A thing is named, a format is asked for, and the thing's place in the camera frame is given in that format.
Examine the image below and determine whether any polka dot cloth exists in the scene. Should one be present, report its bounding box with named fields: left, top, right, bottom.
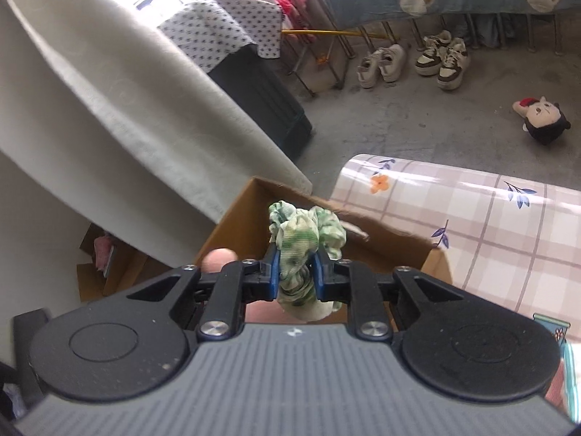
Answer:
left=157, top=0, right=284, bottom=73

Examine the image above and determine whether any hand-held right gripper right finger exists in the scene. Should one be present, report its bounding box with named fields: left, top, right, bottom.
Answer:
left=312, top=250, right=464, bottom=341

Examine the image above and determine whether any plaid tablecloth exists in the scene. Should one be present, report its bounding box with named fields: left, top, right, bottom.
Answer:
left=329, top=154, right=581, bottom=355

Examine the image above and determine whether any white curtain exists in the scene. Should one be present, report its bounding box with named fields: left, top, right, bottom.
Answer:
left=0, top=0, right=314, bottom=269

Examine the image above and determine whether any green white scrunchie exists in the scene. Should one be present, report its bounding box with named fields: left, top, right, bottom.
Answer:
left=268, top=200, right=348, bottom=323

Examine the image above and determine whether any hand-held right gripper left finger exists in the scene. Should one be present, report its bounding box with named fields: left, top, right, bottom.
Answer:
left=127, top=243, right=280, bottom=341

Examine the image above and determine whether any brown white sneakers pair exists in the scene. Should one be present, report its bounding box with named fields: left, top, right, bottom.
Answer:
left=415, top=30, right=452, bottom=77

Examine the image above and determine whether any brown cardboard box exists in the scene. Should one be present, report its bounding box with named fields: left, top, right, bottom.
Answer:
left=193, top=176, right=455, bottom=332

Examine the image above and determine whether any brown white sneaker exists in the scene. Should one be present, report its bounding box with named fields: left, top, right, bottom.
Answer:
left=436, top=37, right=468, bottom=90

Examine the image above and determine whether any pink plush toy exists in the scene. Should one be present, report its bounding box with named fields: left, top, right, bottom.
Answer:
left=201, top=248, right=291, bottom=325

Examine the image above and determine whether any yellow stick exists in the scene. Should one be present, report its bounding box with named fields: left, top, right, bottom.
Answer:
left=280, top=28, right=391, bottom=39

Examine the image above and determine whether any black haired plush doll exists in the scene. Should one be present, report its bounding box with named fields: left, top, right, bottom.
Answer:
left=513, top=95, right=572, bottom=146

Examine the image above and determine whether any black storage box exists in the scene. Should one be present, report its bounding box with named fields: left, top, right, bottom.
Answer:
left=206, top=43, right=314, bottom=162

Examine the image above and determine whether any flat cardboard carton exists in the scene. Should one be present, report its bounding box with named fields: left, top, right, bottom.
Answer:
left=76, top=222, right=168, bottom=303

